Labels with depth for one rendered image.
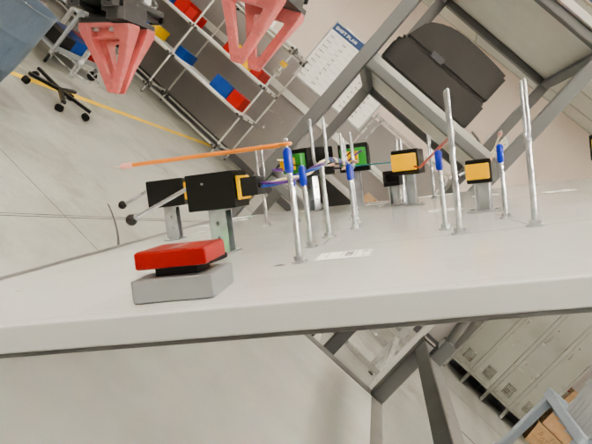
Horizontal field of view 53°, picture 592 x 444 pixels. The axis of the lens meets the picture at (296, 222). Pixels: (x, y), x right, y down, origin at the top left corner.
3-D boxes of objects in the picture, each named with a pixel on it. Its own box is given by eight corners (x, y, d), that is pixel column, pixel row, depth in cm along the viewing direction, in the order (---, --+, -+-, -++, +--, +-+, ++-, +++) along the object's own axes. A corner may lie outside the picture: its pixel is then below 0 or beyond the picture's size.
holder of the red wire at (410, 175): (432, 200, 123) (427, 148, 122) (423, 205, 111) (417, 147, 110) (409, 203, 125) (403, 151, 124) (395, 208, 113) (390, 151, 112)
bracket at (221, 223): (223, 250, 69) (218, 208, 68) (242, 249, 68) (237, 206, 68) (206, 256, 64) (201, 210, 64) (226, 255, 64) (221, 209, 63)
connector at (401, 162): (417, 169, 111) (415, 152, 110) (415, 169, 109) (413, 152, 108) (394, 172, 112) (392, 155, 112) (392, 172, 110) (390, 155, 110)
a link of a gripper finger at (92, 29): (161, 98, 72) (163, 17, 70) (129, 91, 65) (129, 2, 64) (113, 96, 74) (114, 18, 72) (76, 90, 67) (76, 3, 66)
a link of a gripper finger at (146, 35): (155, 96, 70) (157, 14, 69) (121, 90, 63) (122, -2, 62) (106, 95, 72) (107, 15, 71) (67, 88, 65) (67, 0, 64)
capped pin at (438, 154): (449, 230, 63) (441, 149, 62) (436, 230, 64) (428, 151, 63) (455, 228, 64) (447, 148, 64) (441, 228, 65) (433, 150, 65)
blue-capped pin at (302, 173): (306, 247, 63) (296, 166, 63) (319, 245, 63) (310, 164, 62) (302, 248, 62) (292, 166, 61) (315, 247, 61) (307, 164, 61)
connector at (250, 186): (227, 198, 67) (225, 181, 67) (268, 193, 66) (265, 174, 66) (218, 199, 64) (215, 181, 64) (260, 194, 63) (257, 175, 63)
